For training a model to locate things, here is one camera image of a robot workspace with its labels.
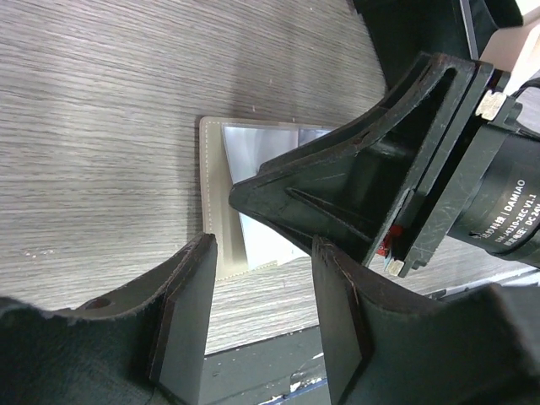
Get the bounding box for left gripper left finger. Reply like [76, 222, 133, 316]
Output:
[1, 234, 218, 404]

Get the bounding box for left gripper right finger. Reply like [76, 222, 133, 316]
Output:
[311, 237, 539, 404]

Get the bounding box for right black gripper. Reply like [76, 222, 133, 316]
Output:
[229, 54, 526, 277]

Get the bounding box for grey leather card holder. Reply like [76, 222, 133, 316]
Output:
[199, 116, 331, 280]

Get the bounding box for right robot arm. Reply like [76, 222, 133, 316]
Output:
[229, 1, 539, 277]

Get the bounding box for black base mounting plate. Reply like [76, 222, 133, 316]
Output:
[199, 327, 331, 404]

